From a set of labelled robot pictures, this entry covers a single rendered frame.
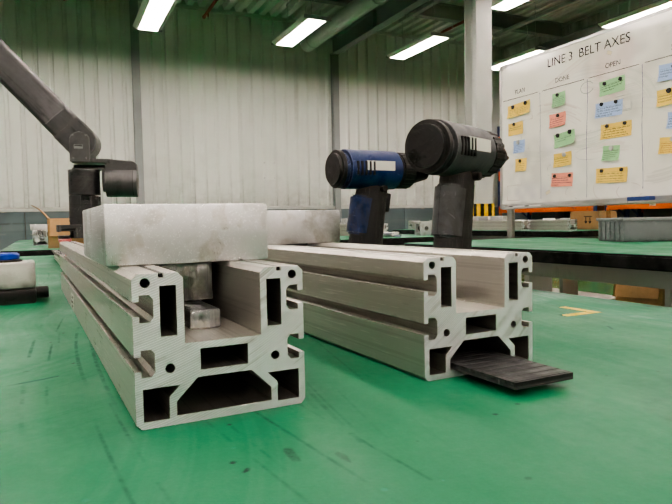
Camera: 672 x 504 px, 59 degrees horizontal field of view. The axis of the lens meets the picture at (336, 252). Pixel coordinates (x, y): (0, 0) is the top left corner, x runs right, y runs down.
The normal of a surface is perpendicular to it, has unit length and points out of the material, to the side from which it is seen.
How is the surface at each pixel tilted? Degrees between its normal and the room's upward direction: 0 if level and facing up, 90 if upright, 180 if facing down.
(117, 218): 90
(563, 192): 90
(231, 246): 90
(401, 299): 90
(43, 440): 0
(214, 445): 0
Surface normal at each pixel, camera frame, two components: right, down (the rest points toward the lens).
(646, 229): 0.09, 0.05
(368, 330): -0.89, 0.04
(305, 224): 0.46, 0.04
